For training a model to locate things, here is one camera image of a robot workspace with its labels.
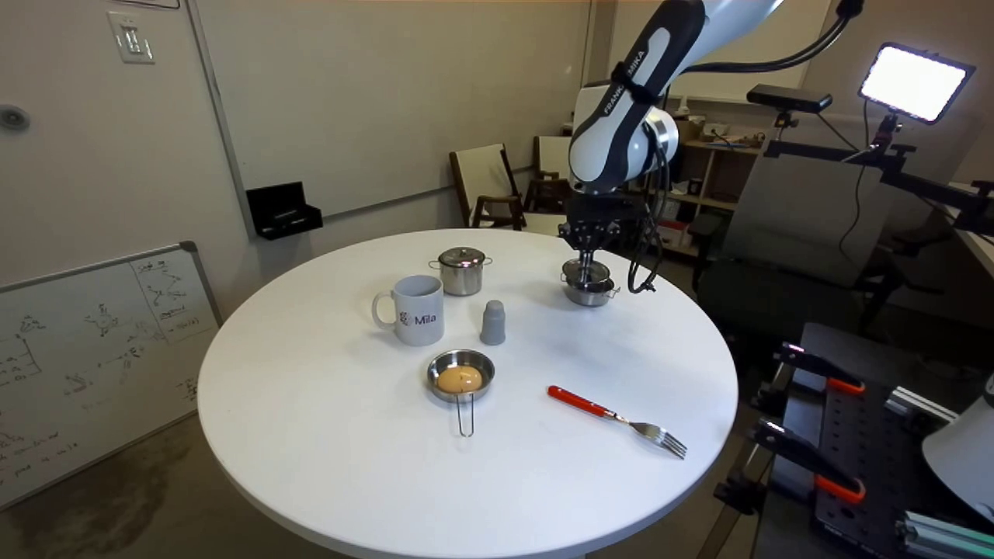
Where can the round white table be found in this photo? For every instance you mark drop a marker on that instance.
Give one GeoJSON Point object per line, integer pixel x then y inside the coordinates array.
{"type": "Point", "coordinates": [529, 431]}

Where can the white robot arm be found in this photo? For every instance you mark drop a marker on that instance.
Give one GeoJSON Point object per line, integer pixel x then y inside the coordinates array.
{"type": "Point", "coordinates": [623, 128]}

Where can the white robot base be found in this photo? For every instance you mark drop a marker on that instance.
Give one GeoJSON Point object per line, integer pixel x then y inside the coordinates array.
{"type": "Point", "coordinates": [962, 455]}

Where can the black camera on stand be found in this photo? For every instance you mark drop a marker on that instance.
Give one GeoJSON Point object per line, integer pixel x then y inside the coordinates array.
{"type": "Point", "coordinates": [791, 99]}

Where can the small grey cup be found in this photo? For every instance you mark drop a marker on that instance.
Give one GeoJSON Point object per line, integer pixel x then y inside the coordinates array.
{"type": "Point", "coordinates": [493, 325]}

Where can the orange black clamp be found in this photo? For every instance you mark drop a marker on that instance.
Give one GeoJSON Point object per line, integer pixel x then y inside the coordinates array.
{"type": "Point", "coordinates": [834, 375]}
{"type": "Point", "coordinates": [826, 473]}

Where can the lit LED panel light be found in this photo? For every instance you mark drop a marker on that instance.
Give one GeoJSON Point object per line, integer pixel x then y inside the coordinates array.
{"type": "Point", "coordinates": [911, 82]}

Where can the small pan with handle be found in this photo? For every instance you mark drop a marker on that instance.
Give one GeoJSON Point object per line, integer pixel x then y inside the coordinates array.
{"type": "Point", "coordinates": [459, 381]}

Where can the small steel pot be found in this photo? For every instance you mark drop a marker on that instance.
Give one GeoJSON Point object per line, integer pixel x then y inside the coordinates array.
{"type": "Point", "coordinates": [460, 272]}

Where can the light switch plate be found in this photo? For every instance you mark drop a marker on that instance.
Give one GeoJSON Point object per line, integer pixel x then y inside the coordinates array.
{"type": "Point", "coordinates": [128, 40]}

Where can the beige chair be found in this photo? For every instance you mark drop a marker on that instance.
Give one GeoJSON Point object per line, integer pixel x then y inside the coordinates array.
{"type": "Point", "coordinates": [484, 189]}

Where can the red handled silver fork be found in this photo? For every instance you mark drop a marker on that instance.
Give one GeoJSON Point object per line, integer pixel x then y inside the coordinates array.
{"type": "Point", "coordinates": [643, 431]}

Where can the black wall tray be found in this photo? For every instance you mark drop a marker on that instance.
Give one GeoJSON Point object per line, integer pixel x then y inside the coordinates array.
{"type": "Point", "coordinates": [279, 208]}

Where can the low steel pot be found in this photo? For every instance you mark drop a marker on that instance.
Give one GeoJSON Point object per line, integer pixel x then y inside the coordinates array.
{"type": "Point", "coordinates": [589, 284]}

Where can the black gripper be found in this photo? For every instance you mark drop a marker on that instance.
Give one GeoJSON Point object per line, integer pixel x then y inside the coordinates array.
{"type": "Point", "coordinates": [605, 221]}

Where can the orange black clamp left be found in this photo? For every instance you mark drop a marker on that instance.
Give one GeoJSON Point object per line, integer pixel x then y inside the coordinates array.
{"type": "Point", "coordinates": [834, 375]}

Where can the orange black clamp right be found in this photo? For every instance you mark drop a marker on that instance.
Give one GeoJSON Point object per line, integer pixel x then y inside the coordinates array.
{"type": "Point", "coordinates": [826, 473]}

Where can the white mug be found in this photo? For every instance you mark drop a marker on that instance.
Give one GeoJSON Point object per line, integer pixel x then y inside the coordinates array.
{"type": "Point", "coordinates": [410, 309]}

